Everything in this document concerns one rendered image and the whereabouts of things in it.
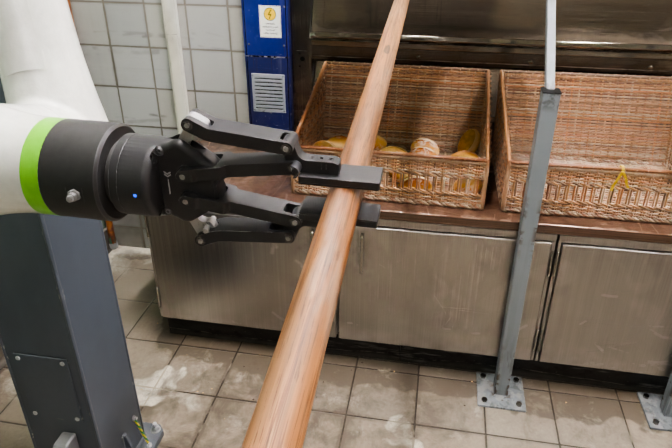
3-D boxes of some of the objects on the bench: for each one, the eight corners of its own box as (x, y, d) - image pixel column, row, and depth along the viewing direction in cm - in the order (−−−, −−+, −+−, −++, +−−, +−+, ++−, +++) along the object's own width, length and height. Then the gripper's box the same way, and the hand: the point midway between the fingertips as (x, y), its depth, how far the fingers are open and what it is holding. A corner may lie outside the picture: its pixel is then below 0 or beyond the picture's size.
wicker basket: (487, 146, 206) (497, 67, 194) (661, 157, 198) (683, 75, 186) (498, 213, 164) (511, 117, 151) (720, 230, 155) (753, 130, 143)
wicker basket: (323, 135, 216) (322, 59, 204) (482, 146, 206) (492, 67, 194) (288, 194, 174) (284, 103, 161) (486, 212, 164) (499, 117, 151)
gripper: (130, 77, 55) (389, 96, 52) (154, 223, 63) (379, 247, 60) (88, 107, 48) (381, 131, 45) (121, 265, 56) (371, 295, 53)
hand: (341, 193), depth 53 cm, fingers closed on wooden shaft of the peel, 3 cm apart
